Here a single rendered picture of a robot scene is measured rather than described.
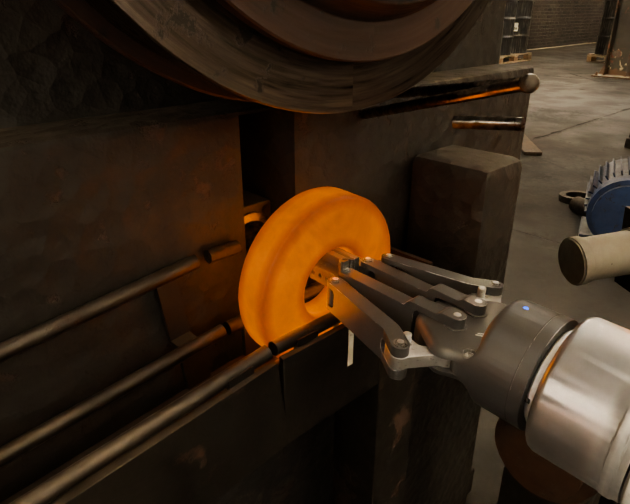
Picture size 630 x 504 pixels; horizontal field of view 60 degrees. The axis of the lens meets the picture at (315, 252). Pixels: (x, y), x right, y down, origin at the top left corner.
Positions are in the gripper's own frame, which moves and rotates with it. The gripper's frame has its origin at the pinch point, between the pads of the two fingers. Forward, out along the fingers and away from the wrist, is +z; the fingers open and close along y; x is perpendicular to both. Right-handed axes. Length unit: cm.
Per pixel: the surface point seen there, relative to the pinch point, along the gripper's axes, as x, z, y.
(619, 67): -74, 262, 850
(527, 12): -15, 480, 976
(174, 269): 0.5, 5.7, -10.7
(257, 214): 0.8, 10.0, 0.9
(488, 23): 16.9, 13.1, 43.5
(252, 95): 14.9, -2.2, -8.7
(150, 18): 19.2, -2.0, -14.9
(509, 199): 0.7, -3.6, 24.7
